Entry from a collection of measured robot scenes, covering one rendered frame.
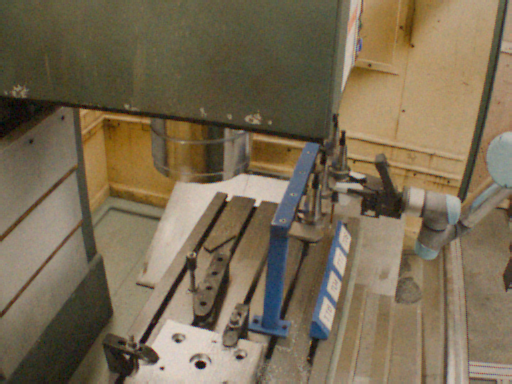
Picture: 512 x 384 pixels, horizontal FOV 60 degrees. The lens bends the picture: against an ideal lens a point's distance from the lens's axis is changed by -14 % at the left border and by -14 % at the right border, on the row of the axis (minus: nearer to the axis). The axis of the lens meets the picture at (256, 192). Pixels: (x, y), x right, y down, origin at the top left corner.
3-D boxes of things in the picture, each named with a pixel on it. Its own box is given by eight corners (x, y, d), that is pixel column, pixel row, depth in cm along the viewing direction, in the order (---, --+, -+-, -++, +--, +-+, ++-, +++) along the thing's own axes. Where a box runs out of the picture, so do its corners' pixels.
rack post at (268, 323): (291, 324, 126) (305, 230, 110) (286, 338, 121) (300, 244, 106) (253, 316, 128) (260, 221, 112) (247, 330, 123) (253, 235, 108)
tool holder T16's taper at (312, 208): (302, 205, 113) (305, 179, 110) (322, 208, 113) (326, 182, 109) (300, 217, 109) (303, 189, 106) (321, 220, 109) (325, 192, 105)
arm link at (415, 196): (424, 198, 122) (423, 183, 128) (407, 194, 122) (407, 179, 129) (417, 223, 125) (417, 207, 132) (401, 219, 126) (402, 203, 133)
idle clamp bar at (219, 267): (231, 269, 143) (231, 252, 140) (210, 334, 121) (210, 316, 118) (214, 266, 144) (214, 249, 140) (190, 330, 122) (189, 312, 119)
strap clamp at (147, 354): (164, 378, 108) (158, 337, 100) (159, 388, 105) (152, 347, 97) (114, 361, 110) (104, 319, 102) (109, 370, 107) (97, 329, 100)
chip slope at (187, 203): (395, 252, 199) (409, 197, 185) (379, 384, 141) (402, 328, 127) (185, 211, 216) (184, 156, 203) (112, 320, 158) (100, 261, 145)
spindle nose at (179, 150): (163, 135, 88) (163, 72, 82) (255, 141, 88) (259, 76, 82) (140, 182, 75) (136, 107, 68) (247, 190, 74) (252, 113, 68)
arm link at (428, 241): (449, 252, 135) (460, 221, 129) (424, 265, 130) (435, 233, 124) (431, 238, 140) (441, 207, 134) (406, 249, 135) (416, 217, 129)
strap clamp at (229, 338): (248, 334, 122) (251, 291, 114) (233, 372, 111) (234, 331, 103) (235, 331, 123) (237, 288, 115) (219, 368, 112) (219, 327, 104)
